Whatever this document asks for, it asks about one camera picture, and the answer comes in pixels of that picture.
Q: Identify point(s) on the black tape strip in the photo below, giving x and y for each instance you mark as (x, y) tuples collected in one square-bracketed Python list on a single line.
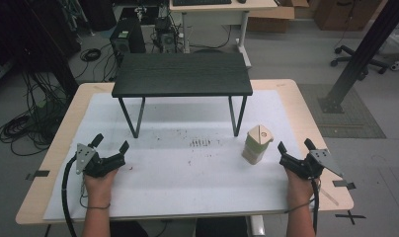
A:
[(39, 173), (344, 184)]

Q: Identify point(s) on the black computer tower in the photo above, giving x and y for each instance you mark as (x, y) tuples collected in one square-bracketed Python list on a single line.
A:
[(128, 38)]

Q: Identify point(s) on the thin black left wristband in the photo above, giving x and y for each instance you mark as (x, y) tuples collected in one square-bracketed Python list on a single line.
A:
[(98, 207)]

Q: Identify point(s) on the thin black right wristband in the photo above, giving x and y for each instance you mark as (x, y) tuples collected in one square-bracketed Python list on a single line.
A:
[(299, 207)]

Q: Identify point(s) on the black raised shelf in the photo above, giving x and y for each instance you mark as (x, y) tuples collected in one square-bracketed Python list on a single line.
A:
[(182, 74)]

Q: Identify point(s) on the person's right hand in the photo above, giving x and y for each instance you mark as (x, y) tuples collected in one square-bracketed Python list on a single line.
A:
[(298, 189)]

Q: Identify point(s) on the brown cardboard box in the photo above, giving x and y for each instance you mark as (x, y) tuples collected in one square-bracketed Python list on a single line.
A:
[(347, 15)]

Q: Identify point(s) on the black tape cross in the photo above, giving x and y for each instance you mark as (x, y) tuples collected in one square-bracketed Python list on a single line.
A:
[(350, 216)]

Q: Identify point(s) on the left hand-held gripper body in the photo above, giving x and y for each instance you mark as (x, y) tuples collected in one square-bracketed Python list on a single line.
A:
[(100, 164)]

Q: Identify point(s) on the small open computer case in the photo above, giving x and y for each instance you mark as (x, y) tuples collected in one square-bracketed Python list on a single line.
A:
[(166, 36)]

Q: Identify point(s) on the black keyboard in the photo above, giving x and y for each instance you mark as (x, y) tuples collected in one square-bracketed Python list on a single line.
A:
[(200, 2)]

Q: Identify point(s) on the flat cardboard box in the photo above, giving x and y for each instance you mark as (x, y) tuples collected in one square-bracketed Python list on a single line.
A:
[(271, 19)]

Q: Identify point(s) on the white desk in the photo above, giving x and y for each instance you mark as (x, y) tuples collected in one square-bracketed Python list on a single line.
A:
[(220, 11)]

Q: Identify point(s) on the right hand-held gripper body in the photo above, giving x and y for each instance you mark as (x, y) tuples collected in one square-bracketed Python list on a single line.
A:
[(303, 166)]

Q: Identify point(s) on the black metal post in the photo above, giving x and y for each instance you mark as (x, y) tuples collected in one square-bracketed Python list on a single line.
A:
[(362, 56)]

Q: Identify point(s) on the person's leg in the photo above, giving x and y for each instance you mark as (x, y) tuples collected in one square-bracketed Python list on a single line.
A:
[(128, 229), (220, 227)]

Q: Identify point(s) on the thin black wristband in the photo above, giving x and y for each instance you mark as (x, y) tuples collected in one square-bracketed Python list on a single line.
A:
[(299, 207), (98, 207)]

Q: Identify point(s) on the person's left hand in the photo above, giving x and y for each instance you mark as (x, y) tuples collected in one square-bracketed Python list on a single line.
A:
[(100, 189)]

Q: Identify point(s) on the person's left leg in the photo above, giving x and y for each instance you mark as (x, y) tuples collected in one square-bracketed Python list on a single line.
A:
[(128, 229)]

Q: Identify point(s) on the white table mat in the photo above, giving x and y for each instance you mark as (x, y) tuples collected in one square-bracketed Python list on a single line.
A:
[(194, 184)]

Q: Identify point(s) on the black office chair base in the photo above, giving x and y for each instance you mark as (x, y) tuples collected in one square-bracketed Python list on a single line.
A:
[(349, 59)]

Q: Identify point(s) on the person's right leg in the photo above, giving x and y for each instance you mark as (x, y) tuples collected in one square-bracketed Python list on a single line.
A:
[(220, 227)]

